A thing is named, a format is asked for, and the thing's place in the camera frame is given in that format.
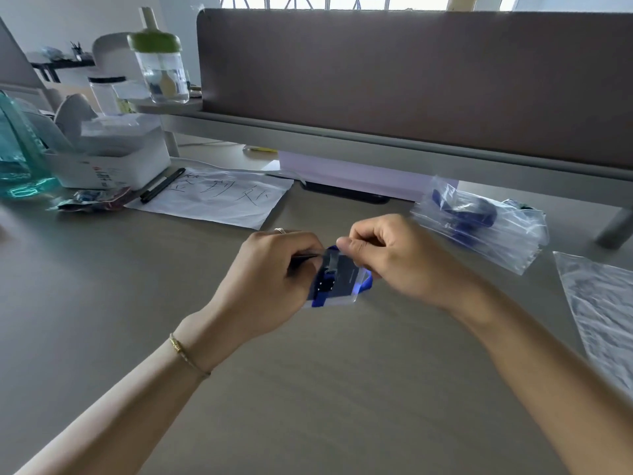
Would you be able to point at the yellow pen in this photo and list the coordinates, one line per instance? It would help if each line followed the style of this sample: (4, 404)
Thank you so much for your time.
(258, 149)

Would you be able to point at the black side table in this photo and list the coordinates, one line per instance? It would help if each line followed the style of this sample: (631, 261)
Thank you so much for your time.
(59, 64)

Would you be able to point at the black phone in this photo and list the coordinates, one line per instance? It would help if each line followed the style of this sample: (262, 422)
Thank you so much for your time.
(346, 193)

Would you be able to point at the blue-green glass bottle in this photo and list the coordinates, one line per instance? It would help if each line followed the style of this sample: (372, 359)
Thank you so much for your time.
(20, 148)

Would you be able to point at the person's left forearm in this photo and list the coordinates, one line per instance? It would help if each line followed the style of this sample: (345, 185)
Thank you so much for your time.
(113, 405)

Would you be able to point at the brown desk divider panel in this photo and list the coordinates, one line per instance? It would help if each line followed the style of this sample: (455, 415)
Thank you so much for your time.
(415, 79)

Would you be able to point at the person's right hand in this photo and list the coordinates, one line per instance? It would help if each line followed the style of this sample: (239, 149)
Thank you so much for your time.
(400, 262)

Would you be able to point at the grey desk shelf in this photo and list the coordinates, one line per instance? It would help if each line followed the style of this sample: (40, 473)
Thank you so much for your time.
(376, 143)

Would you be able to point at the person's left hand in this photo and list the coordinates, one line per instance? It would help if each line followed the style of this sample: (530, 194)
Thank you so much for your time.
(267, 281)

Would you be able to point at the clear jar with black lid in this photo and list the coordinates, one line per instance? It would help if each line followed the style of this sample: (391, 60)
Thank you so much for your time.
(104, 93)

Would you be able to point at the crumpled clear wrapper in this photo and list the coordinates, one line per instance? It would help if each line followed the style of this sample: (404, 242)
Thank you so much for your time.
(91, 198)

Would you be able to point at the white tissue box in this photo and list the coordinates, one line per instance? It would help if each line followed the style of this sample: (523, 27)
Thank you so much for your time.
(106, 153)

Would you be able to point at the clear cup with green lid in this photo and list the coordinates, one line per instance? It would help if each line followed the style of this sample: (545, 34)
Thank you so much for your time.
(160, 61)

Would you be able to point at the white paper with black writing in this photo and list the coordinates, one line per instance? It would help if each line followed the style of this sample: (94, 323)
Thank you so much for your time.
(217, 195)

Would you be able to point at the person's left fingers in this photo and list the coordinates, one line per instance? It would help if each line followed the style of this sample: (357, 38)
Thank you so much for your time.
(301, 247)

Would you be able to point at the window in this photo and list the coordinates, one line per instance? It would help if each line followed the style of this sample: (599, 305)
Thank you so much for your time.
(366, 2)

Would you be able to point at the black marker pen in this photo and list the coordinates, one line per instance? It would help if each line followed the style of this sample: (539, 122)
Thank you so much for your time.
(162, 185)

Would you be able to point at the person's right forearm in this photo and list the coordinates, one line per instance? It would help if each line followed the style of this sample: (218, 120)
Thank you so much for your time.
(549, 370)

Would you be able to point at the person's right thumb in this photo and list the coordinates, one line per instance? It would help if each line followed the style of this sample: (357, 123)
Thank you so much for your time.
(355, 250)

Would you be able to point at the empty clear plastic bag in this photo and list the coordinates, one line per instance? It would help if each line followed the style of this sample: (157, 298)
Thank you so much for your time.
(601, 306)

